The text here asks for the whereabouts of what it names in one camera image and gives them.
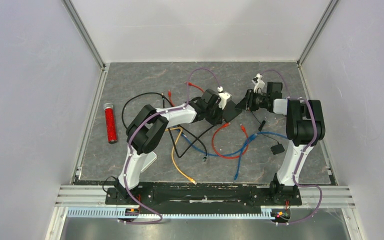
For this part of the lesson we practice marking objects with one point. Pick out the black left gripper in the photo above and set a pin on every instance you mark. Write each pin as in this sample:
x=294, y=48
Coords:
x=218, y=120

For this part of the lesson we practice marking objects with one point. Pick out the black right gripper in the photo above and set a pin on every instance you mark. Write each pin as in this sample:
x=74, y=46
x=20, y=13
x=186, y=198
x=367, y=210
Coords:
x=247, y=101

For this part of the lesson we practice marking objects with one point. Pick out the black network switch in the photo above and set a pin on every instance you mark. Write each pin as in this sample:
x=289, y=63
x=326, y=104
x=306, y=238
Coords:
x=230, y=112

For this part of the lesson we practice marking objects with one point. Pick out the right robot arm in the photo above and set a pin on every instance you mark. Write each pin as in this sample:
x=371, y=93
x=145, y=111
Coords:
x=304, y=127

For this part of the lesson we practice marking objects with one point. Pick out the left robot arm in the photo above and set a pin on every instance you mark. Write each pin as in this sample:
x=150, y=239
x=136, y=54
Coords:
x=146, y=131

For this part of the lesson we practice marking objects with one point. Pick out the clear plastic box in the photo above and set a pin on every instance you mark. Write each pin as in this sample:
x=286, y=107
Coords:
x=147, y=162

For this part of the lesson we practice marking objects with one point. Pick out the red glitter tube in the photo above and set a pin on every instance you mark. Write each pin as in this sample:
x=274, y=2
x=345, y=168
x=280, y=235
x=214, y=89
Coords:
x=111, y=129

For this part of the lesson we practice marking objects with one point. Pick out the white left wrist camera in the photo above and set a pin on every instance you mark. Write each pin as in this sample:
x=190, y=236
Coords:
x=224, y=96

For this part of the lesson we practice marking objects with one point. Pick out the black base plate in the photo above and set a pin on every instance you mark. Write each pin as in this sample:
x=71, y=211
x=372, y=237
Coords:
x=203, y=198

